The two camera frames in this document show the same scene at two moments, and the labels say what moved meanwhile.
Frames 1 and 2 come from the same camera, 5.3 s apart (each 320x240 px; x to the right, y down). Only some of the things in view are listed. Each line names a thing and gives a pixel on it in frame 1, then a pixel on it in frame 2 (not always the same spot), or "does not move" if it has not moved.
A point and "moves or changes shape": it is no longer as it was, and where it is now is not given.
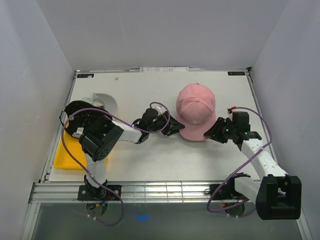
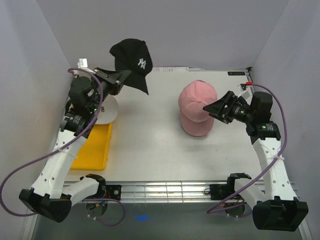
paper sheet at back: (164, 69) does not move
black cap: (79, 123) moves or changes shape
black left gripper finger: (174, 126) -> (116, 77)
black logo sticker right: (236, 73) does not move
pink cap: (196, 110) moves or changes shape
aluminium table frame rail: (138, 192) does not move
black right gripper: (214, 133) -> (217, 108)
